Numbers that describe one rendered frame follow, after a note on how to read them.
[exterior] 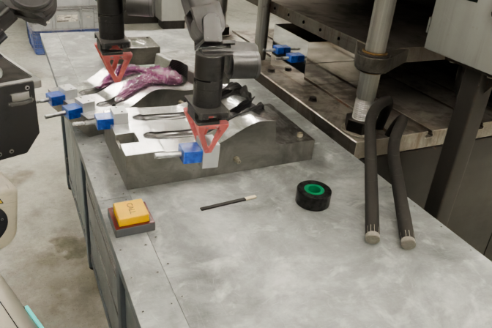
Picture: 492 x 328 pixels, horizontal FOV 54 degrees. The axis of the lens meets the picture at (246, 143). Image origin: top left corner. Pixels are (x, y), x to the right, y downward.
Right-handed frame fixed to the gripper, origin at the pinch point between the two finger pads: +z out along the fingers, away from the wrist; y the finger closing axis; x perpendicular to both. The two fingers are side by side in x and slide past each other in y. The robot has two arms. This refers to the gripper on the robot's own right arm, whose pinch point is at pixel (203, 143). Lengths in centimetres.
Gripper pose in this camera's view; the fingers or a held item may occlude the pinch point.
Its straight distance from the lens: 102.7
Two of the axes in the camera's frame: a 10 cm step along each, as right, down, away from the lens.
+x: -9.1, 1.0, -4.0
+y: -4.0, -4.4, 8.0
